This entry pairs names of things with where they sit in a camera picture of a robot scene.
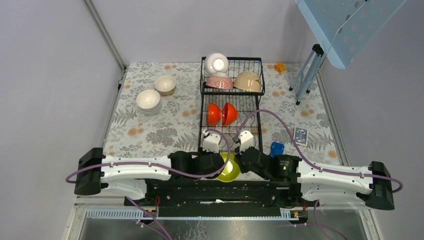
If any lime green bowl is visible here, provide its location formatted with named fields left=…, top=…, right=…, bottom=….
left=217, top=153, right=241, bottom=183

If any orange bowl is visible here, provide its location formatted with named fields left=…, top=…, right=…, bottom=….
left=207, top=102, right=222, bottom=126
left=222, top=102, right=238, bottom=126

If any white ribbed bowl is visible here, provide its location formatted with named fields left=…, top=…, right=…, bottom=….
left=138, top=102, right=162, bottom=116
left=136, top=89, right=162, bottom=109

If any cream floral bowl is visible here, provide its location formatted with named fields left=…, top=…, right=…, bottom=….
left=154, top=75, right=177, bottom=96

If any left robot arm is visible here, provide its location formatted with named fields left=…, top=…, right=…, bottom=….
left=65, top=147, right=229, bottom=206

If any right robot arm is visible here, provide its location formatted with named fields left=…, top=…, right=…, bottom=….
left=235, top=147, right=395, bottom=211

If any blue toy truck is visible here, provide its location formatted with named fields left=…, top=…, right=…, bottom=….
left=270, top=142, right=285, bottom=158

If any blue playing card box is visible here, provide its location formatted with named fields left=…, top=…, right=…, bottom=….
left=293, top=126, right=309, bottom=146

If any floral table mat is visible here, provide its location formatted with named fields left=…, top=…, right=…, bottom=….
left=103, top=62, right=342, bottom=165

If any beige bowl top tier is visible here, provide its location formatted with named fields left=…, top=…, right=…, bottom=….
left=233, top=71, right=262, bottom=93

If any pink patterned bowl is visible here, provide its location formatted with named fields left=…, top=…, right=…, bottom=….
left=206, top=74, right=234, bottom=90

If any orange toy block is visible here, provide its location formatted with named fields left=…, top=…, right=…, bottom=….
left=273, top=62, right=287, bottom=74

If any white bowl top tier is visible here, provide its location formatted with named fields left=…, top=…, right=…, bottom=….
left=204, top=52, right=229, bottom=76

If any light blue folding stool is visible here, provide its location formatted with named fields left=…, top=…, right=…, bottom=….
left=289, top=0, right=405, bottom=105

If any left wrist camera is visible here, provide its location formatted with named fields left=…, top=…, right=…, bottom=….
left=201, top=129, right=222, bottom=154

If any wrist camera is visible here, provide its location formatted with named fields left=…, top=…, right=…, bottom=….
left=201, top=129, right=222, bottom=154
left=235, top=130, right=256, bottom=154

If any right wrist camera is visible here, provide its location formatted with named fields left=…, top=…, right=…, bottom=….
left=235, top=130, right=256, bottom=154

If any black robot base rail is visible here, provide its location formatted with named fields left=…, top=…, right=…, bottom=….
left=124, top=178, right=315, bottom=218

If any black wire dish rack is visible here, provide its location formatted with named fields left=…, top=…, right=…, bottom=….
left=198, top=56, right=265, bottom=152

